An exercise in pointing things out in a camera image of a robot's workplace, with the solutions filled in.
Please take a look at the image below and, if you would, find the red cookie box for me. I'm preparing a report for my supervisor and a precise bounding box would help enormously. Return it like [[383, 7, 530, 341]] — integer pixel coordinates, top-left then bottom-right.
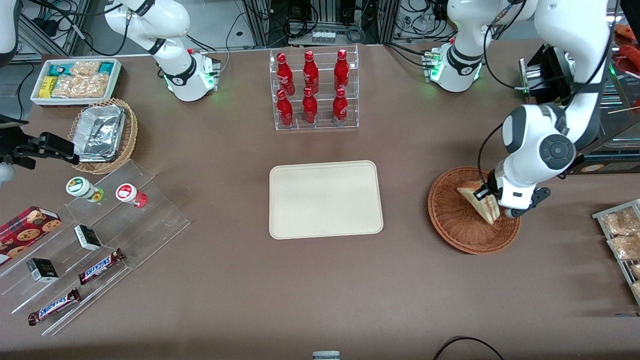
[[0, 206, 63, 266]]

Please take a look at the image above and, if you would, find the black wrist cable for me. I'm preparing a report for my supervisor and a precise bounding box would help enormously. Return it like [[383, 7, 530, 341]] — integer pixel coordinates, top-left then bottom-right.
[[477, 121, 506, 188]]

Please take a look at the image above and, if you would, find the small black box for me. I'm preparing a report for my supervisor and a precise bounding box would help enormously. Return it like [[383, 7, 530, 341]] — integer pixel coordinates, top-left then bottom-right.
[[26, 258, 59, 283], [74, 225, 102, 252]]

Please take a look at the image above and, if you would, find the aluminium frame post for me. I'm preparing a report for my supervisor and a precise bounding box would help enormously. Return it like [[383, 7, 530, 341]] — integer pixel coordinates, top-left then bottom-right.
[[242, 0, 273, 48], [377, 0, 401, 45]]

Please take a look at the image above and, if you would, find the aluminium foil tray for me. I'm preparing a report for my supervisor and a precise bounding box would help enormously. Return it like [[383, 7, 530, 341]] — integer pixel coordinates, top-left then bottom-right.
[[75, 105, 126, 163]]

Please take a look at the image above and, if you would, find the brown wicker basket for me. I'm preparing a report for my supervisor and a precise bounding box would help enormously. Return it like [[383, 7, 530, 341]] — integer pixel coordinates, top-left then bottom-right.
[[427, 166, 522, 256]]

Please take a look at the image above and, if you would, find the sandwich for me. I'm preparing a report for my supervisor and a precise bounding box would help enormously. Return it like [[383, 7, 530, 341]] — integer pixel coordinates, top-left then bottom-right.
[[456, 181, 501, 226]]

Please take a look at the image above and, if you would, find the clear acrylic bottle rack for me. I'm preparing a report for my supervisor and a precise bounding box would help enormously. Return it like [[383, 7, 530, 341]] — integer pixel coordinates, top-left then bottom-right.
[[269, 45, 360, 132]]

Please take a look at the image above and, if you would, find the black food warmer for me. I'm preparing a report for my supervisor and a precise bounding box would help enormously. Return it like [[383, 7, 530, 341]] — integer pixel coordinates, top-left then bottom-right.
[[519, 0, 640, 176]]

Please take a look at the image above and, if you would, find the cream plastic tray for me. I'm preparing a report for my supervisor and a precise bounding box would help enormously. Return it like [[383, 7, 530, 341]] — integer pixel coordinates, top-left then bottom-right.
[[269, 160, 384, 240]]

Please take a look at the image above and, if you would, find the red cola bottle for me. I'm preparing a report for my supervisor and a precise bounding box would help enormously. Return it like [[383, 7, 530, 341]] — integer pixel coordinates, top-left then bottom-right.
[[276, 89, 295, 128], [276, 52, 296, 97], [302, 50, 320, 95], [333, 48, 351, 93], [332, 87, 349, 126], [302, 87, 319, 125]]

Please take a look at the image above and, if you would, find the black table cable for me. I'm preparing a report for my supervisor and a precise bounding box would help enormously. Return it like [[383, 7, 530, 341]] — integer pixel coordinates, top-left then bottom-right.
[[432, 336, 506, 360]]

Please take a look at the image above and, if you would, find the white cup red lid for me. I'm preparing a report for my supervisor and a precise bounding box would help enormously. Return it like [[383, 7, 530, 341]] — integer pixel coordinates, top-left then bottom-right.
[[116, 183, 148, 208]]

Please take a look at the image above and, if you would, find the Snickers bar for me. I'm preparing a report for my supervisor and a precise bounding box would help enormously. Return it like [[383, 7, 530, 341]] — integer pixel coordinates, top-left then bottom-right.
[[78, 248, 126, 286], [27, 287, 82, 327]]

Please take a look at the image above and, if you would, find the white cup green lid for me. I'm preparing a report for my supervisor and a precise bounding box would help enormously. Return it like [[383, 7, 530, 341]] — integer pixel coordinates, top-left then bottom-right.
[[66, 176, 105, 203]]

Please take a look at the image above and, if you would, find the grey snack rack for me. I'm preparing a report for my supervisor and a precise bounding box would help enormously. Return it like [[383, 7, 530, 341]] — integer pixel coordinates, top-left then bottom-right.
[[592, 199, 640, 306]]

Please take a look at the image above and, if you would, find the white snack bin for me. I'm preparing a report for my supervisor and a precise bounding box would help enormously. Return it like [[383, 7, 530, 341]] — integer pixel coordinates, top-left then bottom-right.
[[30, 57, 123, 108]]

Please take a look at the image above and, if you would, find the light wicker basket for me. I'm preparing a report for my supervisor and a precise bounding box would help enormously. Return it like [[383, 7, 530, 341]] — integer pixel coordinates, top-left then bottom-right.
[[67, 97, 139, 176]]

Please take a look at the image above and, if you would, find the steel warmer pan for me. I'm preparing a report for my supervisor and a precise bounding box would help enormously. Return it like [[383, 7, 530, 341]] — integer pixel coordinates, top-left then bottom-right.
[[602, 97, 640, 141]]

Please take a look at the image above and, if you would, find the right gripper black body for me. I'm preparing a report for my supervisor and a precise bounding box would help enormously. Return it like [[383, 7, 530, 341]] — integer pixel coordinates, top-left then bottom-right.
[[0, 129, 40, 171]]

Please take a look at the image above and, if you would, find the clear acrylic stepped display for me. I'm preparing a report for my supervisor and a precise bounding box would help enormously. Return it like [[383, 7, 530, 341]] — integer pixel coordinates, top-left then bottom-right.
[[0, 159, 191, 337]]

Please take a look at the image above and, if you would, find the clear rice cracker bag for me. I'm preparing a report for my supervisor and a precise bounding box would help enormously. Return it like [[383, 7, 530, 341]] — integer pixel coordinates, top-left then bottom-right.
[[52, 74, 110, 98], [70, 61, 101, 76]]

